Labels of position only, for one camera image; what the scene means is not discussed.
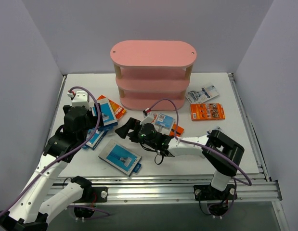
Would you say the white Gillette pack lower right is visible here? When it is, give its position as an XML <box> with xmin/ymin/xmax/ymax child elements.
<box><xmin>206</xmin><ymin>126</ymin><xmax>223</xmax><ymax>135</ymax></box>

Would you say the blue Harry's razor box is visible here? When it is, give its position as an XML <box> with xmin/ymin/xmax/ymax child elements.
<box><xmin>99</xmin><ymin>103</ymin><xmax>117</xmax><ymax>127</ymax></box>

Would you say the clear blister razor pack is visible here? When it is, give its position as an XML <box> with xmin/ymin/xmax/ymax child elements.
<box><xmin>153</xmin><ymin>113</ymin><xmax>175</xmax><ymax>135</ymax></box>

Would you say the blue Harry's box left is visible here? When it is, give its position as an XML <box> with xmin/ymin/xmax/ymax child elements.
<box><xmin>82</xmin><ymin>126</ymin><xmax>114</xmax><ymax>150</ymax></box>

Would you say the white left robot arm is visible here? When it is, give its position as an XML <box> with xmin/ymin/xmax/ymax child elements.
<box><xmin>0</xmin><ymin>103</ymin><xmax>103</xmax><ymax>231</ymax></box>

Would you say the orange Gillette box centre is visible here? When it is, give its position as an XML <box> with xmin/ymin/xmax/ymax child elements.
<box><xmin>169</xmin><ymin>124</ymin><xmax>184</xmax><ymax>137</ymax></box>

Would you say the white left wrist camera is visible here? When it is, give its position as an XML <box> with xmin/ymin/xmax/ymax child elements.
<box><xmin>67</xmin><ymin>90</ymin><xmax>90</xmax><ymax>109</ymax></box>

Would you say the orange Gillette Fusion box left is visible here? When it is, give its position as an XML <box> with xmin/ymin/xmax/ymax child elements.
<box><xmin>101</xmin><ymin>99</ymin><xmax>126</xmax><ymax>122</ymax></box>

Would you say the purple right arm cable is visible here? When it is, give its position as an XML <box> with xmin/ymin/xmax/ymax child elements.
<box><xmin>145</xmin><ymin>98</ymin><xmax>252</xmax><ymax>186</ymax></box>

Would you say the blue Harry's box front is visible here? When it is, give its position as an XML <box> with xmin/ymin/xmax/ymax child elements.
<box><xmin>99</xmin><ymin>140</ymin><xmax>142</xmax><ymax>177</ymax></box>

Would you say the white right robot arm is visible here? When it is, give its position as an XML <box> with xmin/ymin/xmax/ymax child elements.
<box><xmin>115</xmin><ymin>117</ymin><xmax>245</xmax><ymax>199</ymax></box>

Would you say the orange razor cartridge box right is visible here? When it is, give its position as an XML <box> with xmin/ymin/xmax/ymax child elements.
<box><xmin>190</xmin><ymin>103</ymin><xmax>225</xmax><ymax>121</ymax></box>

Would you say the white gillette pack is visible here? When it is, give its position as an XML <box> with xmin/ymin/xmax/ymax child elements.
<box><xmin>206</xmin><ymin>126</ymin><xmax>223</xmax><ymax>135</ymax></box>
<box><xmin>185</xmin><ymin>82</ymin><xmax>219</xmax><ymax>104</ymax></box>

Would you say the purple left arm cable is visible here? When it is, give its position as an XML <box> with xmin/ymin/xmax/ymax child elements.
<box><xmin>0</xmin><ymin>86</ymin><xmax>111</xmax><ymax>222</ymax></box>

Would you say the white Gillette pack upper right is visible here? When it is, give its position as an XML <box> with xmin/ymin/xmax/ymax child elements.
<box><xmin>185</xmin><ymin>82</ymin><xmax>219</xmax><ymax>104</ymax></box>

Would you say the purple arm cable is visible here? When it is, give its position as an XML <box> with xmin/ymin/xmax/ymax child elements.
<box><xmin>0</xmin><ymin>86</ymin><xmax>111</xmax><ymax>222</ymax></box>
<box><xmin>145</xmin><ymin>98</ymin><xmax>252</xmax><ymax>186</ymax></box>

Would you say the pink three-tier shelf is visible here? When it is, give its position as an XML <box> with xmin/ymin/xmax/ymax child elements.
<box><xmin>110</xmin><ymin>40</ymin><xmax>197</xmax><ymax>111</ymax></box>

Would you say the aluminium front rail frame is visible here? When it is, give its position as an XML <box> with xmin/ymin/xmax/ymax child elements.
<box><xmin>47</xmin><ymin>73</ymin><xmax>282</xmax><ymax>205</ymax></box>

